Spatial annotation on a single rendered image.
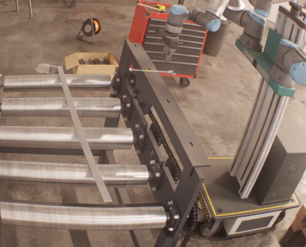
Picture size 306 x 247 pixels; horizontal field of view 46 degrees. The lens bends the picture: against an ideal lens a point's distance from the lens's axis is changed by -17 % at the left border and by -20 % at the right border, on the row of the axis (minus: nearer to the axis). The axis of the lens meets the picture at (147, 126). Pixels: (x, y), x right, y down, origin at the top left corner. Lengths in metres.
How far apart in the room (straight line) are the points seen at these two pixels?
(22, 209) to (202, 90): 3.54
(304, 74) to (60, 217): 1.43
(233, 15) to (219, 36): 3.19
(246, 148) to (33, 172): 1.69
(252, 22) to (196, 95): 2.31
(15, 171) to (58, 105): 0.66
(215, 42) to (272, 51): 3.33
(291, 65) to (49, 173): 1.35
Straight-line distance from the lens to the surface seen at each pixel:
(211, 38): 5.88
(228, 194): 3.00
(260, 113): 2.89
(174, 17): 2.17
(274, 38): 2.62
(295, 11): 2.51
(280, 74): 2.29
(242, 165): 3.10
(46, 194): 3.08
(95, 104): 2.45
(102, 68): 4.42
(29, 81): 2.64
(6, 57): 5.08
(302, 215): 3.35
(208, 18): 2.19
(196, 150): 1.81
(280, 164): 2.81
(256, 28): 2.63
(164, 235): 1.99
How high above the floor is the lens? 2.19
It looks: 33 degrees down
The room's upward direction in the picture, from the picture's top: 14 degrees clockwise
